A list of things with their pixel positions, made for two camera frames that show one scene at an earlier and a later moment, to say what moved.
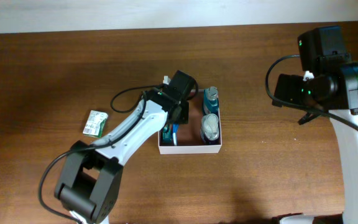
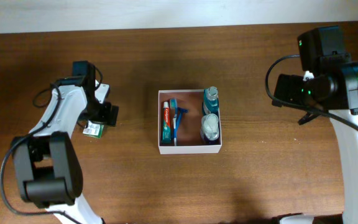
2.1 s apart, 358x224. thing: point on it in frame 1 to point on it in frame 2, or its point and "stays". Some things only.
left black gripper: (184, 116) to (104, 116)
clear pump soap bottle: (209, 129) stays
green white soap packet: (96, 124) stays
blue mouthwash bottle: (211, 101) stays
